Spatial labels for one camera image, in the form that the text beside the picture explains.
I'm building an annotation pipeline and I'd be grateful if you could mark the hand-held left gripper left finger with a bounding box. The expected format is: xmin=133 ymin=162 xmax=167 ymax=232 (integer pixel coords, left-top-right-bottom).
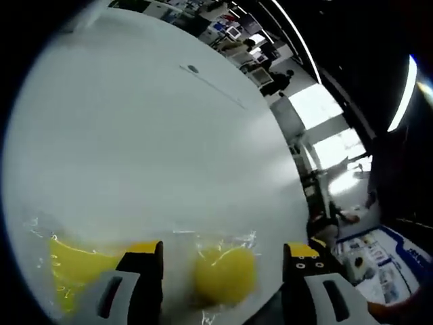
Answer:
xmin=79 ymin=240 xmax=164 ymax=325

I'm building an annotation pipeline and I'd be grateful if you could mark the round yellow silicone block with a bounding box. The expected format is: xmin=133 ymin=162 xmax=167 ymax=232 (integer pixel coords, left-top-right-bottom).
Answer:
xmin=191 ymin=246 xmax=257 ymax=306

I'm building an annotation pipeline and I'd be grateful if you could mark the white ceiling light strip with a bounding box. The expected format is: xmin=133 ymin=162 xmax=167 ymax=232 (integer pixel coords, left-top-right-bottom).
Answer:
xmin=269 ymin=0 xmax=323 ymax=85
xmin=386 ymin=55 xmax=419 ymax=133

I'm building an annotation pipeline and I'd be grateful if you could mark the rectangular yellow silicone block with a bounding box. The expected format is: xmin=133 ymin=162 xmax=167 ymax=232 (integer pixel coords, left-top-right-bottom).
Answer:
xmin=49 ymin=236 xmax=127 ymax=314

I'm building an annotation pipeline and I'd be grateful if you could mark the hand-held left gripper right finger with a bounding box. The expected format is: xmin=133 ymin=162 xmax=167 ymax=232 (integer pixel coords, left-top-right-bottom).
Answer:
xmin=282 ymin=242 xmax=369 ymax=325

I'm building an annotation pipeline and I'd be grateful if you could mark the blue and white printed banner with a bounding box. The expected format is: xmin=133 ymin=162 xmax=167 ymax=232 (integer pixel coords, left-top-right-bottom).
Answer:
xmin=334 ymin=225 xmax=433 ymax=306

